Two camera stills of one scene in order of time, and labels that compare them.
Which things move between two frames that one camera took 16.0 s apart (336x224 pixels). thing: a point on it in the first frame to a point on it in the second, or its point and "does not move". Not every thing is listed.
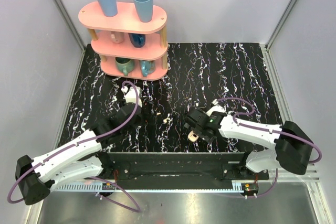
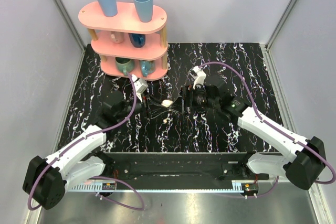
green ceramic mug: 125,65 does not move
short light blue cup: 144,1 does not move
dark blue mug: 137,40 does not move
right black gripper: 201,136 to 189,94
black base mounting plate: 184,167 does not move
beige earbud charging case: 192,137 to 166,103
